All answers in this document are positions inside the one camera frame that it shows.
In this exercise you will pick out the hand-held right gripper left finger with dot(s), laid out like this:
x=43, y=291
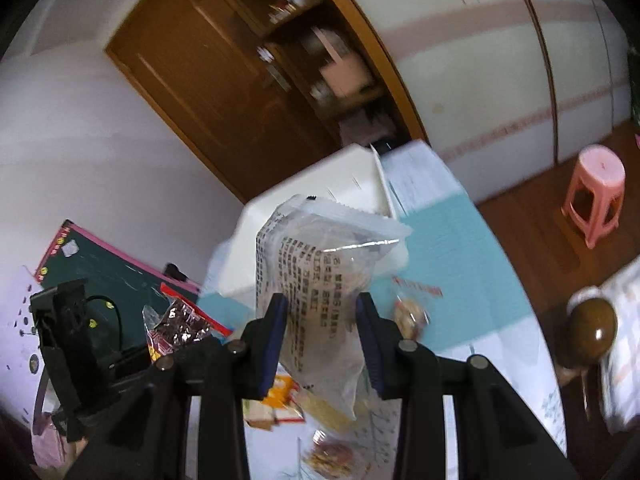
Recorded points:
x=272, y=340

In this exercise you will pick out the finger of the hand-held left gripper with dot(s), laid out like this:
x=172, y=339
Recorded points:
x=65, y=340
x=130, y=365

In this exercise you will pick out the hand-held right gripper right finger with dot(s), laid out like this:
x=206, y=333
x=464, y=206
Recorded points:
x=367, y=340

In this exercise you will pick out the clear red-label snack packet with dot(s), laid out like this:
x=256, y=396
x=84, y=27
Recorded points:
x=410, y=315

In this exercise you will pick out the dark red snack packet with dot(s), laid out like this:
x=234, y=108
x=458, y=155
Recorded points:
x=185, y=325

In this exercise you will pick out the clear black-printed snack packet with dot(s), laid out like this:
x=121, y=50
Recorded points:
x=310, y=280

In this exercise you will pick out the pale yellow noodle packet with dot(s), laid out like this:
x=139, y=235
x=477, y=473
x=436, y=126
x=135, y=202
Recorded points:
x=325, y=410

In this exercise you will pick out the white plastic bin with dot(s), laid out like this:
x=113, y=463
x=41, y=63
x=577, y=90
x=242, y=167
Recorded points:
x=320, y=175

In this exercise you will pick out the clear packet of red snacks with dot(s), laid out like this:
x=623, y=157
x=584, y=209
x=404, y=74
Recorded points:
x=330, y=452

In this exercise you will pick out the orange yellow snack packet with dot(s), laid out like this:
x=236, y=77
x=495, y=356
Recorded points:
x=280, y=400

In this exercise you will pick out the black clip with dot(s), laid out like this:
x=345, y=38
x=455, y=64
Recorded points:
x=176, y=271

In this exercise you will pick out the black box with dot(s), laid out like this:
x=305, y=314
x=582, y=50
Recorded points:
x=385, y=147

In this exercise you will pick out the folded pink towels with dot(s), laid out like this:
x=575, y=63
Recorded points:
x=365, y=127

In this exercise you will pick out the brown round bedpost knob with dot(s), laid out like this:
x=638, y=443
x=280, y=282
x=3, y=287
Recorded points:
x=592, y=330

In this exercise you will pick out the pink storage basket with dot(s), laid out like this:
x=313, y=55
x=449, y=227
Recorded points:
x=345, y=77

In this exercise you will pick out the pale sliding wardrobe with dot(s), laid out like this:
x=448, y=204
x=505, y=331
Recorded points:
x=475, y=85

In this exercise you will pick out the pink plastic stool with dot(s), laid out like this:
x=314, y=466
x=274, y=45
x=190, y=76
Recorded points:
x=597, y=175

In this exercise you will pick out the brown wooden door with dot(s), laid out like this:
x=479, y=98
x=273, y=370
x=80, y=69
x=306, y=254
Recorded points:
x=200, y=60

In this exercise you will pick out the wooden corner shelf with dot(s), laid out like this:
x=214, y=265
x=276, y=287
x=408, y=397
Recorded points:
x=310, y=35

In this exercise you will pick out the green chalkboard with pink frame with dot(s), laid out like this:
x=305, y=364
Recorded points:
x=115, y=280

